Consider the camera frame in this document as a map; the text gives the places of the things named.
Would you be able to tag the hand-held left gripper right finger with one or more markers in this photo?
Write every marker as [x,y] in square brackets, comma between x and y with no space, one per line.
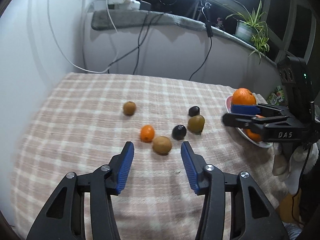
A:
[190,170]

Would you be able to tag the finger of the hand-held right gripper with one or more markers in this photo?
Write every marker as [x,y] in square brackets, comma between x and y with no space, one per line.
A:
[245,108]
[237,120]

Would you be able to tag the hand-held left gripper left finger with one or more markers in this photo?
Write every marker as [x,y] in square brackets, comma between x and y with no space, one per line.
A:
[125,170]

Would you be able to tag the large speckled orange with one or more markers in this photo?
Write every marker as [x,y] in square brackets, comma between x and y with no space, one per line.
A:
[243,97]

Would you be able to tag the large smooth orange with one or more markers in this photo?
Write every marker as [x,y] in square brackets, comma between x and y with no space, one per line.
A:
[253,135]

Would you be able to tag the white floral plate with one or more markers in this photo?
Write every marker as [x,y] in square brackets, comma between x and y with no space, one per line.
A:
[262,144]

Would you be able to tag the person's right hand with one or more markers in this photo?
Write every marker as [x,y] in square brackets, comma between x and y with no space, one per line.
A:
[296,165]

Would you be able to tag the green snack packet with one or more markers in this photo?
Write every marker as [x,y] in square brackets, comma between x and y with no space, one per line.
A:
[276,96]

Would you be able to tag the dark passion fruit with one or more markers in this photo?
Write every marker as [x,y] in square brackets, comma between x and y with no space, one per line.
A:
[179,132]
[194,111]

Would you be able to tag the greenish kiwi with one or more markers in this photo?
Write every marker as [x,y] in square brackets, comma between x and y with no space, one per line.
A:
[196,123]

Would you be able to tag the orange kumquat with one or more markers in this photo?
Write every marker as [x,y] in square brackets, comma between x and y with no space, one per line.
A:
[147,133]

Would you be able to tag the small brown kiwi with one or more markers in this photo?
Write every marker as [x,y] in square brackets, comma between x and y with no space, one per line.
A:
[129,108]

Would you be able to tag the beige checked tablecloth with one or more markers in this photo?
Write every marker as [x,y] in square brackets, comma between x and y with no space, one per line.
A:
[87,110]

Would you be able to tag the potted spider plant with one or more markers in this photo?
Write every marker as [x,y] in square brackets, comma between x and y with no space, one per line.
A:
[242,31]

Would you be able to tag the small figurine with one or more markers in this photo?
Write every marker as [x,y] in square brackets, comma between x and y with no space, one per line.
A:
[219,23]

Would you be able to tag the black power adapter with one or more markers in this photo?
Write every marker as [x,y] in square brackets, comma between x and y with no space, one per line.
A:
[145,5]

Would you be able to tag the small white power adapter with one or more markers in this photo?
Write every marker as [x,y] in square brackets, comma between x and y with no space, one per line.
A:
[133,5]

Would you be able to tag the white cabinet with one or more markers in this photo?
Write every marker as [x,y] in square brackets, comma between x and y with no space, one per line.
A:
[37,42]

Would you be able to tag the window frame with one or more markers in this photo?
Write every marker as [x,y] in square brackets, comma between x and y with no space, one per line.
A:
[272,5]

